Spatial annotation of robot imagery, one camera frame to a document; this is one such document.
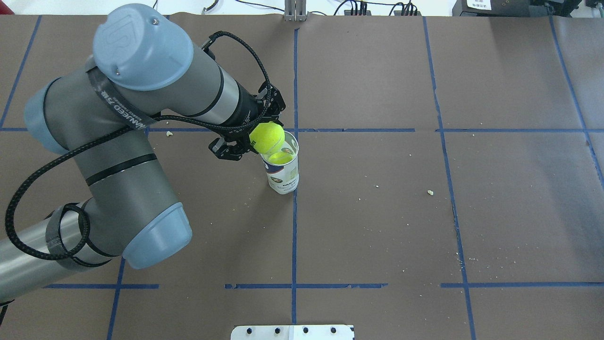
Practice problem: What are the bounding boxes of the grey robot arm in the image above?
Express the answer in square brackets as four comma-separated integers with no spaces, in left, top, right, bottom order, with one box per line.
[1,3,285,311]

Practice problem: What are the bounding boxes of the yellow-green tennis ball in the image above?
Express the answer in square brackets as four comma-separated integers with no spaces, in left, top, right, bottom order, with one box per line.
[249,122,285,155]

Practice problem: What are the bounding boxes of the aluminium frame post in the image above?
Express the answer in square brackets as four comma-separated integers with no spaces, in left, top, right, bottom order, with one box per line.
[284,0,308,22]

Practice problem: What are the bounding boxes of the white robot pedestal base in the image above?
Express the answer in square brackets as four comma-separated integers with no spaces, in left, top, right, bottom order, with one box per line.
[230,324,356,340]

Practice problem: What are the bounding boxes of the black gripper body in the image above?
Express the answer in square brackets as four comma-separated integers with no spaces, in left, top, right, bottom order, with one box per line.
[231,83,285,142]

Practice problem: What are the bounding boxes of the clear tennis ball can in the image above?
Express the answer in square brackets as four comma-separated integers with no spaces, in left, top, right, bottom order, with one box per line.
[260,131,300,195]

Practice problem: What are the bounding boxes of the black desktop box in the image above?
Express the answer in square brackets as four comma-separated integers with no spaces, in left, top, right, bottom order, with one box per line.
[452,0,550,17]

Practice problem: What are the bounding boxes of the tennis ball inside can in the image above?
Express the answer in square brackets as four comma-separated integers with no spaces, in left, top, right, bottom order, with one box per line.
[267,151,295,166]

